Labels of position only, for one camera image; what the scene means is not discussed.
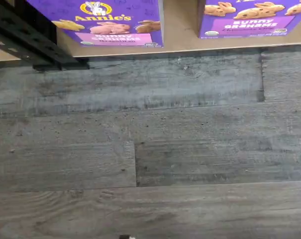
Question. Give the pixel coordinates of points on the purple box pink patch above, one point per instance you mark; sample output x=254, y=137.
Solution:
x=115, y=22

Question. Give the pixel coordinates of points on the particle board shelf panel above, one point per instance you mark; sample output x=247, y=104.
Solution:
x=180, y=37

